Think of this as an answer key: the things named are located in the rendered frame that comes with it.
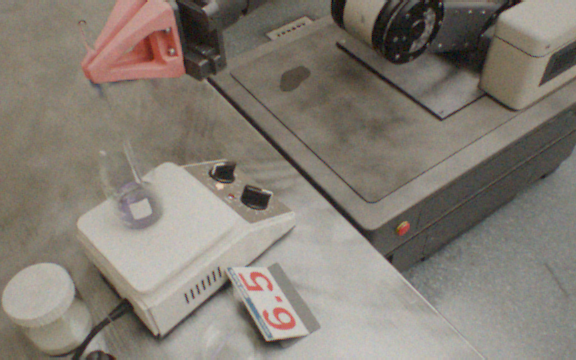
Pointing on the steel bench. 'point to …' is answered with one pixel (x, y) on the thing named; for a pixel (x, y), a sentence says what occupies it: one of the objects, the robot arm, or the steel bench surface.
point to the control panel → (236, 193)
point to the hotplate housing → (263, 239)
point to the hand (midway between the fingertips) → (95, 69)
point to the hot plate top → (202, 217)
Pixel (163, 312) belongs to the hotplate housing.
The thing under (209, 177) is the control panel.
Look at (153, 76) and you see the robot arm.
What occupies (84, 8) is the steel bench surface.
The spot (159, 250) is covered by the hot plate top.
